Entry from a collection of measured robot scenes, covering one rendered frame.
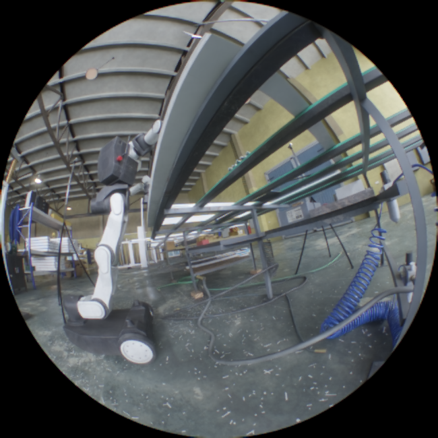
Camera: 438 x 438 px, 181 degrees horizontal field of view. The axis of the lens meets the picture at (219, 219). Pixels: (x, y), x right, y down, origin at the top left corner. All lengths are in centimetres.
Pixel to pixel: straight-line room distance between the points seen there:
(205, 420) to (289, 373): 35
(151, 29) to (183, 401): 847
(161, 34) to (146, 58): 139
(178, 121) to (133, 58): 786
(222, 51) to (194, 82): 8
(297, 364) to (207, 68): 92
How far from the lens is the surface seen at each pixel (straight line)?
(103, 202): 99
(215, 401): 65
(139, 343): 80
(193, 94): 33
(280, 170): 795
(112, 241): 91
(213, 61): 30
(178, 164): 45
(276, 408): 61
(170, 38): 785
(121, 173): 98
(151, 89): 859
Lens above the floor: 57
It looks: 10 degrees up
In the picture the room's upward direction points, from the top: 12 degrees counter-clockwise
